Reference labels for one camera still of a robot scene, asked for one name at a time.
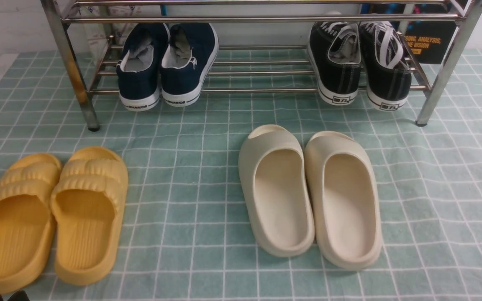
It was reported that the right cream foam slide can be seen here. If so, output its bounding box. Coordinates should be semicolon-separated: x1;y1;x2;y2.
304;131;383;270

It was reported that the yellow rubber slipper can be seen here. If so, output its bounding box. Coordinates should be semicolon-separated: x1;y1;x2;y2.
50;146;129;286
0;153;62;295

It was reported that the stainless steel shoe rack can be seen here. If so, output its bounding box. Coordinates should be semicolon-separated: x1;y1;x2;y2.
41;0;482;132

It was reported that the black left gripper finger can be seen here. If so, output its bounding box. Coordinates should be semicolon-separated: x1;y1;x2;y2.
8;291;29;301

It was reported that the green checkered cloth mat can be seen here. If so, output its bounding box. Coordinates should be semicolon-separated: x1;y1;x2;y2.
0;49;482;301

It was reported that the clear plastic bag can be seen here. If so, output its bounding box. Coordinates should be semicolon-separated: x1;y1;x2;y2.
79;5;142;60

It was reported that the black book with orange text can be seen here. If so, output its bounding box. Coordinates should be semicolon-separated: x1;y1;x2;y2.
360;4;459;65

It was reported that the left cream foam slide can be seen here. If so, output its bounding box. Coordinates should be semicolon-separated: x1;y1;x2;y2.
238;124;315;257

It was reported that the left navy blue sneaker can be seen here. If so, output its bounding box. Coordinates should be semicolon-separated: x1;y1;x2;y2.
116;23;169;111

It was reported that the left yellow rubber slipper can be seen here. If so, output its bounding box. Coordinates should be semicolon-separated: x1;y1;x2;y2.
0;153;62;295

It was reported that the cream foam slide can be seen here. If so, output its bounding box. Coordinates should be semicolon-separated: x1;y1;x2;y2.
304;131;383;270
238;124;315;257

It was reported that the black canvas sneaker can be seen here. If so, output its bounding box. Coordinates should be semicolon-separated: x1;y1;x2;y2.
307;22;362;105
359;21;412;111

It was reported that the navy blue sneaker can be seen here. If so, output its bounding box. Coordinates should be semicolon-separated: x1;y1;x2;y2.
116;23;169;111
159;23;219;107

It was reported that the right yellow rubber slipper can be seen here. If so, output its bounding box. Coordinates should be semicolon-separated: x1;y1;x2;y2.
50;146;129;286

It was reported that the right navy blue sneaker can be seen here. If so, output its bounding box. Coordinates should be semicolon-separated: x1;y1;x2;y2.
159;23;219;107

